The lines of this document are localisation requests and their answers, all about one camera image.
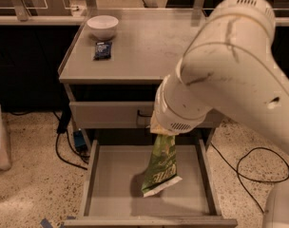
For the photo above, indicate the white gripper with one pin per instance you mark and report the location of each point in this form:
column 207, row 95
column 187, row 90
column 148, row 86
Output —
column 173, row 122

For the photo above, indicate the green jalapeno chip bag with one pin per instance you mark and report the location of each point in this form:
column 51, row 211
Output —
column 162, row 168

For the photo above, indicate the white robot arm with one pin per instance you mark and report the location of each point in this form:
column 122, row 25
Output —
column 229, row 66

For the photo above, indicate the open grey middle drawer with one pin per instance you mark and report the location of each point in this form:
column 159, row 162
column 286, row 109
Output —
column 113, row 198

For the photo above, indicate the grey top drawer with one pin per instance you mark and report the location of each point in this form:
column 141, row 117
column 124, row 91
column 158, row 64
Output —
column 110, row 114

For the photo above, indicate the grey drawer cabinet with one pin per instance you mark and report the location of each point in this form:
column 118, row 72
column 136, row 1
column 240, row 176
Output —
column 147, row 45

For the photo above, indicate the blue power box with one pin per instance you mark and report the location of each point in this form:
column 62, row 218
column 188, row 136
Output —
column 79, row 141

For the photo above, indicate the dark blue snack packet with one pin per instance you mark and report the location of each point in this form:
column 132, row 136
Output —
column 102, row 50

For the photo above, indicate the white bowl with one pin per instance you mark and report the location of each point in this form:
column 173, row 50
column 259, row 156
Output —
column 103, row 27

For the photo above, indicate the blue floor tape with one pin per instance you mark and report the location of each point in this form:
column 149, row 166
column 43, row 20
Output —
column 45, row 223

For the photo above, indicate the black drawer handle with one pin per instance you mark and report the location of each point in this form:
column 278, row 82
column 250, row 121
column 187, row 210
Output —
column 144, row 115

